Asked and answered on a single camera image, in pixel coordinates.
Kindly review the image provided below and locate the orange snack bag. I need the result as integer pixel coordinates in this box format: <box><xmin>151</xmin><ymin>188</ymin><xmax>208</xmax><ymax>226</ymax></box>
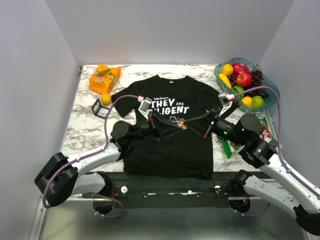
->
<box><xmin>89</xmin><ymin>64</ymin><xmax>121</xmax><ymax>95</ymax></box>

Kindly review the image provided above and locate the black brooch display box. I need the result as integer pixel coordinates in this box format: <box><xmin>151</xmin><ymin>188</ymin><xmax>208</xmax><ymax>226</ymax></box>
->
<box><xmin>91</xmin><ymin>98</ymin><xmax>110</xmax><ymax>119</ymax></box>

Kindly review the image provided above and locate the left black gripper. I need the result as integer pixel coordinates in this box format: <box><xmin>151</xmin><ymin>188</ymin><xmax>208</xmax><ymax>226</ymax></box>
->
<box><xmin>127</xmin><ymin>110</ymin><xmax>183</xmax><ymax>143</ymax></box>

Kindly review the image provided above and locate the loose yellow lemon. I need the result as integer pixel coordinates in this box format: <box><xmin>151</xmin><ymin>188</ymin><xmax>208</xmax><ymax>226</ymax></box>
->
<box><xmin>100</xmin><ymin>93</ymin><xmax>112</xmax><ymax>106</ymax></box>

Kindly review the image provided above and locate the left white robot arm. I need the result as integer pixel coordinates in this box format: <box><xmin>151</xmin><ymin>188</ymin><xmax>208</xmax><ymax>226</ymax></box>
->
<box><xmin>34</xmin><ymin>112</ymin><xmax>186</xmax><ymax>209</ymax></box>

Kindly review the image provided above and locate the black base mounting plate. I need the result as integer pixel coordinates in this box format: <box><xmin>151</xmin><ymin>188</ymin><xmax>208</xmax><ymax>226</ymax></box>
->
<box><xmin>82</xmin><ymin>171</ymin><xmax>276</xmax><ymax>210</ymax></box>

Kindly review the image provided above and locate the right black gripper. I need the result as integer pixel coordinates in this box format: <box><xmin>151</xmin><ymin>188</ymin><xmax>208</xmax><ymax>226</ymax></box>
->
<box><xmin>184</xmin><ymin>105</ymin><xmax>246</xmax><ymax>147</ymax></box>

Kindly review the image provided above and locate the yellow lemon in basket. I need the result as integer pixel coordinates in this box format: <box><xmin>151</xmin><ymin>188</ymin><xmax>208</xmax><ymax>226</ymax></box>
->
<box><xmin>221</xmin><ymin>64</ymin><xmax>234</xmax><ymax>77</ymax></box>

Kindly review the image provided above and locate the yellow banana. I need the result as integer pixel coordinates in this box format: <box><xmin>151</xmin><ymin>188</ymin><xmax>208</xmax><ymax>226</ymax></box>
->
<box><xmin>218</xmin><ymin>73</ymin><xmax>232</xmax><ymax>89</ymax></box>

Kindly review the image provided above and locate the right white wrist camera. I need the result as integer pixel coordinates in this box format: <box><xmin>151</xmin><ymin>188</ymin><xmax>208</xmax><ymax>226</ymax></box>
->
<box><xmin>218</xmin><ymin>92</ymin><xmax>238</xmax><ymax>119</ymax></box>

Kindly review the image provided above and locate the lime green fruit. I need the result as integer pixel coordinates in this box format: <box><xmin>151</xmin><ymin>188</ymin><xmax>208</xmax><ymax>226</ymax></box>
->
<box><xmin>252</xmin><ymin>95</ymin><xmax>265</xmax><ymax>108</ymax></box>

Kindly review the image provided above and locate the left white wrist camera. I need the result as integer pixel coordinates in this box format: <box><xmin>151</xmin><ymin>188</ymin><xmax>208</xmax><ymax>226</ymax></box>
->
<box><xmin>137</xmin><ymin>95</ymin><xmax>152</xmax><ymax>120</ymax></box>

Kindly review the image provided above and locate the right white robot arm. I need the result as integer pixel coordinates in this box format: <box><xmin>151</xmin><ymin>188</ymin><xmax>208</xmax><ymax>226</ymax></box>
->
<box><xmin>184</xmin><ymin>110</ymin><xmax>320</xmax><ymax>236</ymax></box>

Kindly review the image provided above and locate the black printed t-shirt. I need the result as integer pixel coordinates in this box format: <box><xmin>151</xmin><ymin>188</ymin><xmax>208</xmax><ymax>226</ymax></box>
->
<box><xmin>111</xmin><ymin>75</ymin><xmax>222</xmax><ymax>180</ymax></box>

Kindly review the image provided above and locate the small yellow lemon front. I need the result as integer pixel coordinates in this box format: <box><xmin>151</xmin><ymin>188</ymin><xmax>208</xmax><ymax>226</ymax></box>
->
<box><xmin>241</xmin><ymin>96</ymin><xmax>253</xmax><ymax>108</ymax></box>

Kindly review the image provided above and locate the red apple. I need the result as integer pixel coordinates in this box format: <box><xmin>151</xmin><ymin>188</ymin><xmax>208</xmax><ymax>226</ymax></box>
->
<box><xmin>236</xmin><ymin>72</ymin><xmax>253</xmax><ymax>88</ymax></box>

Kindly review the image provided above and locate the green chips bag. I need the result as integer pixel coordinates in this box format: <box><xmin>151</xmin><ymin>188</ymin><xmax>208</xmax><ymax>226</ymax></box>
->
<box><xmin>220</xmin><ymin>117</ymin><xmax>273</xmax><ymax>159</ymax></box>

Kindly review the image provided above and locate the dark purple grape bunch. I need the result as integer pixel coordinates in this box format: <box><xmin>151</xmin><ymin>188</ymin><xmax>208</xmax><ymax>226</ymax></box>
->
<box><xmin>228</xmin><ymin>70</ymin><xmax>270</xmax><ymax>100</ymax></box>

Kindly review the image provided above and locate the teal plastic fruit basket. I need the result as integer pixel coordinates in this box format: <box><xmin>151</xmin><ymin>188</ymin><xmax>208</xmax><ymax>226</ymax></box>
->
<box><xmin>214</xmin><ymin>57</ymin><xmax>281</xmax><ymax>115</ymax></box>

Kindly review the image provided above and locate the red dragon fruit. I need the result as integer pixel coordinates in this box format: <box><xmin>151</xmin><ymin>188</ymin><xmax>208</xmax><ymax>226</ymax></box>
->
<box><xmin>231</xmin><ymin>62</ymin><xmax>250</xmax><ymax>76</ymax></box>

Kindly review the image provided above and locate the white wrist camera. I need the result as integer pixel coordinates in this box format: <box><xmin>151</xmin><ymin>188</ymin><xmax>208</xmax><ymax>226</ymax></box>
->
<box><xmin>137</xmin><ymin>95</ymin><xmax>152</xmax><ymax>120</ymax></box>
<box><xmin>218</xmin><ymin>92</ymin><xmax>238</xmax><ymax>119</ymax></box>

